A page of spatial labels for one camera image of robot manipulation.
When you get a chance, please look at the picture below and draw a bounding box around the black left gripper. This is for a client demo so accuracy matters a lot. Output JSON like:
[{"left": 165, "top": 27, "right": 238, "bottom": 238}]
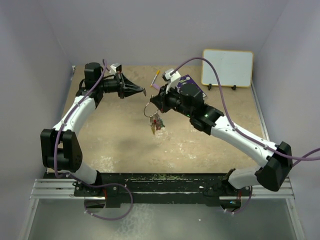
[{"left": 97, "top": 71, "right": 143, "bottom": 99}]

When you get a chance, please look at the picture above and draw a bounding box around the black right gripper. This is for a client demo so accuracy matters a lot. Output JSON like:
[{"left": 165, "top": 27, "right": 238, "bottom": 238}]
[{"left": 151, "top": 82, "right": 194, "bottom": 118}]

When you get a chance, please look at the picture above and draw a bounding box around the red key tag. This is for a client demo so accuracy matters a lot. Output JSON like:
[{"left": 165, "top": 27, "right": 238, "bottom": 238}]
[{"left": 149, "top": 113, "right": 165, "bottom": 135}]

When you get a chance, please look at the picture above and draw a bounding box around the large metal keyring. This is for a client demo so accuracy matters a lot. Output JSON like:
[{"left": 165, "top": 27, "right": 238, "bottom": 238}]
[{"left": 143, "top": 102, "right": 159, "bottom": 118}]

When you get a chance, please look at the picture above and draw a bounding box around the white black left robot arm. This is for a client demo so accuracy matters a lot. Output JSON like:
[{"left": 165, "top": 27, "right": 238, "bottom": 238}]
[{"left": 40, "top": 62, "right": 146, "bottom": 196}]

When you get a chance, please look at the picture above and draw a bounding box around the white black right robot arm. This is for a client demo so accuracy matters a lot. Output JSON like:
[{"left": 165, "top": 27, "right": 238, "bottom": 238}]
[{"left": 150, "top": 84, "right": 293, "bottom": 196}]

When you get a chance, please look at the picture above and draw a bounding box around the pink translucent lead case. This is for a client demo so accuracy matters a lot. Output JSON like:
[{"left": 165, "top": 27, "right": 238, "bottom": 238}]
[{"left": 152, "top": 84, "right": 160, "bottom": 90}]

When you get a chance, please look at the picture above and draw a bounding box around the yellow capped marker pen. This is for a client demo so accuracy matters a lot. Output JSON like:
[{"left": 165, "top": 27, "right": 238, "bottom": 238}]
[{"left": 150, "top": 69, "right": 160, "bottom": 87}]

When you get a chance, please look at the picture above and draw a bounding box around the purple paperback book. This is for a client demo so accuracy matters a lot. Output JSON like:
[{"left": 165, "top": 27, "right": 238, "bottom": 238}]
[{"left": 176, "top": 75, "right": 208, "bottom": 100}]

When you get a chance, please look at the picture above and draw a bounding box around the black whiteboard stand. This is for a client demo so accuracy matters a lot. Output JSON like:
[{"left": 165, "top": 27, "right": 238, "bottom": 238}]
[{"left": 207, "top": 83, "right": 237, "bottom": 91}]

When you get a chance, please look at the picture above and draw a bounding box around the yellow framed whiteboard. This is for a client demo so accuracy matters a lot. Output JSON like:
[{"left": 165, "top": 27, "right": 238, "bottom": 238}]
[{"left": 202, "top": 49, "right": 254, "bottom": 88}]

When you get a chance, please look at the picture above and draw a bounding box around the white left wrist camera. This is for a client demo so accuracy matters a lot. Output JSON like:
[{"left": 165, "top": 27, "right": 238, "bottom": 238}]
[{"left": 109, "top": 63, "right": 122, "bottom": 74}]

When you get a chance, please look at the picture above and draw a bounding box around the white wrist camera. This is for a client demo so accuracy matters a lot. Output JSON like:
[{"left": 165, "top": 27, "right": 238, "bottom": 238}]
[
  {"left": 109, "top": 63, "right": 122, "bottom": 74},
  {"left": 162, "top": 68, "right": 181, "bottom": 91}
]

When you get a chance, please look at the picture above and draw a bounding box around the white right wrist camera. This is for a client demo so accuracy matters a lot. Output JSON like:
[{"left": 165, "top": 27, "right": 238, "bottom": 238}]
[{"left": 162, "top": 68, "right": 181, "bottom": 91}]

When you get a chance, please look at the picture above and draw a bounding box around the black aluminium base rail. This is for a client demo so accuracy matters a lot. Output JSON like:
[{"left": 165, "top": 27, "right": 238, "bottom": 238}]
[{"left": 31, "top": 172, "right": 294, "bottom": 209}]

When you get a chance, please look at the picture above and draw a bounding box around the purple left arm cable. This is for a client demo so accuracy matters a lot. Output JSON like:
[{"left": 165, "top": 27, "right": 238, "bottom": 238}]
[{"left": 53, "top": 59, "right": 135, "bottom": 221}]

